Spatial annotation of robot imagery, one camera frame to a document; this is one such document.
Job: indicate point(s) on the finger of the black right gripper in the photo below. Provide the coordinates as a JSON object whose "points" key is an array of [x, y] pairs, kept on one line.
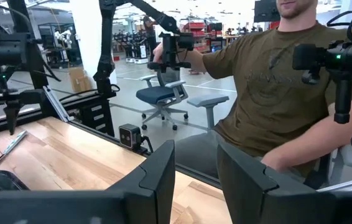
{"points": [[12, 118]]}

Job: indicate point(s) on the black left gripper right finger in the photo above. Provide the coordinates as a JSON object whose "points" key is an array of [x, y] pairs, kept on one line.
{"points": [[241, 186]]}

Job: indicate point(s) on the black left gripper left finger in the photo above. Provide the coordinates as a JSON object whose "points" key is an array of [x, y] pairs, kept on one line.
{"points": [[157, 193]]}

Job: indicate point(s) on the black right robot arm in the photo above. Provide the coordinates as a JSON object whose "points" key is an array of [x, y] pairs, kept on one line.
{"points": [[5, 53]]}

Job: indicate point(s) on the person's hand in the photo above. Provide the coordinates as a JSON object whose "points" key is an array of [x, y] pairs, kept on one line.
{"points": [[158, 53], [274, 161]]}

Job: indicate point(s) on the silver aluminium profile bar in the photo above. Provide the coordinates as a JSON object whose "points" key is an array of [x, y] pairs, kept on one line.
{"points": [[56, 104]]}

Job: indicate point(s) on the brown cardboard box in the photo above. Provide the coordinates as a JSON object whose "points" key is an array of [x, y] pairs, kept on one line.
{"points": [[81, 81]]}

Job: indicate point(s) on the black control box white labels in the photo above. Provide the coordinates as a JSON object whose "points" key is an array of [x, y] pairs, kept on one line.
{"points": [[96, 116]]}

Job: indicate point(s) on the grey office chair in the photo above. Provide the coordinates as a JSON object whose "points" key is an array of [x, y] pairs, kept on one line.
{"points": [[207, 101]]}

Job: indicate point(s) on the person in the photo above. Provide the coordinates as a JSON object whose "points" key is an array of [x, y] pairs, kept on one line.
{"points": [[272, 93], [150, 34]]}

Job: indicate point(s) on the blue seat office chair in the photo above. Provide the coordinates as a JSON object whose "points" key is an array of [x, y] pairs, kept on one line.
{"points": [[154, 93]]}

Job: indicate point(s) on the red storage shelf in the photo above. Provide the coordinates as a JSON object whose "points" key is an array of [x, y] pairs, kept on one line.
{"points": [[194, 29]]}

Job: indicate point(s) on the black table-level camera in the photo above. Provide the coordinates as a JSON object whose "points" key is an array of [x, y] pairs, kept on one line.
{"points": [[129, 137]]}

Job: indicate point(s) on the black wall monitor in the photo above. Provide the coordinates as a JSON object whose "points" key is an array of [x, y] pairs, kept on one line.
{"points": [[266, 11]]}

